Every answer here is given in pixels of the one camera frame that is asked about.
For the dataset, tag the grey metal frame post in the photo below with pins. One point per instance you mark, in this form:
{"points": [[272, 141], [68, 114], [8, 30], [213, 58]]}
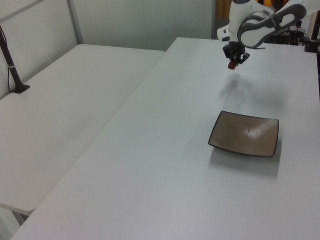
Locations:
{"points": [[75, 22]]}

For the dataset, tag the square brown ceramic plate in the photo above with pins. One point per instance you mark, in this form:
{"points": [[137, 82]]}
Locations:
{"points": [[242, 135]]}

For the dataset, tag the black clamp stand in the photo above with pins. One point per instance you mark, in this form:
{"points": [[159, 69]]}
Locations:
{"points": [[311, 46]]}

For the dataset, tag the small round reddish-brown food item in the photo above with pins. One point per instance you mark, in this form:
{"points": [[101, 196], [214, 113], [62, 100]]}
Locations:
{"points": [[231, 65]]}

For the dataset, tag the orange background object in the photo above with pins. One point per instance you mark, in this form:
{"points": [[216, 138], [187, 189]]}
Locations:
{"points": [[221, 8]]}

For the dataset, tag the black pole stand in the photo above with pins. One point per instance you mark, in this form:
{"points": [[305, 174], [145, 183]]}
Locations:
{"points": [[12, 68]]}

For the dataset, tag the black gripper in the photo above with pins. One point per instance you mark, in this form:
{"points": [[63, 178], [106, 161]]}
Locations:
{"points": [[235, 47]]}

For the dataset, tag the black electronics equipment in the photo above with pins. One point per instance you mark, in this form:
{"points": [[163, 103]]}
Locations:
{"points": [[282, 38]]}

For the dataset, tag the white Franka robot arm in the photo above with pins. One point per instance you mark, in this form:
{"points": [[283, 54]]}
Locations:
{"points": [[250, 35]]}

